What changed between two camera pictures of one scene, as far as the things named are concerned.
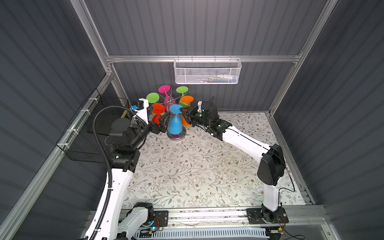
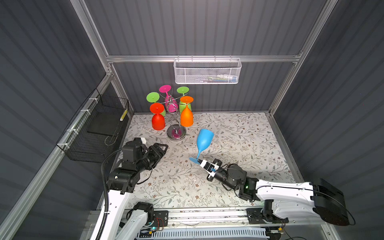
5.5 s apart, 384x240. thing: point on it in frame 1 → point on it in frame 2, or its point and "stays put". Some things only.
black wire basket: (80, 140) stays put
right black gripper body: (196, 118) → (219, 162)
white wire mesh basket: (207, 71) stays put
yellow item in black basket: (124, 114) stays put
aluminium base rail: (289, 218) stays put
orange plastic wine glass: (186, 99) stays put
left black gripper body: (154, 129) → (153, 156)
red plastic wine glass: (157, 109) stays put
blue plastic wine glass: (175, 126) → (204, 138)
